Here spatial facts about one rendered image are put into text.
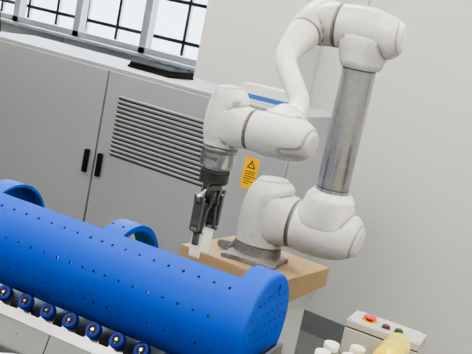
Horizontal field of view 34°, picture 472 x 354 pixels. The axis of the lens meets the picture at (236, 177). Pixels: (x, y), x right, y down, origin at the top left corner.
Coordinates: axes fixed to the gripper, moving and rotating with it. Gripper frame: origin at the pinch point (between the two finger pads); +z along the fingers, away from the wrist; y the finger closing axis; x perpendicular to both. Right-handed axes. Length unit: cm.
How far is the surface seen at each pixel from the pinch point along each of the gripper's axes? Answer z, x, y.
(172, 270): 4.1, 0.9, 14.5
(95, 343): 29.7, -16.7, 15.0
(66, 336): 30.7, -25.3, 15.8
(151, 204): 39, -101, -148
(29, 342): 36, -35, 17
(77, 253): 7.6, -25.2, 17.0
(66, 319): 26.6, -26.5, 15.2
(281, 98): -26, -50, -160
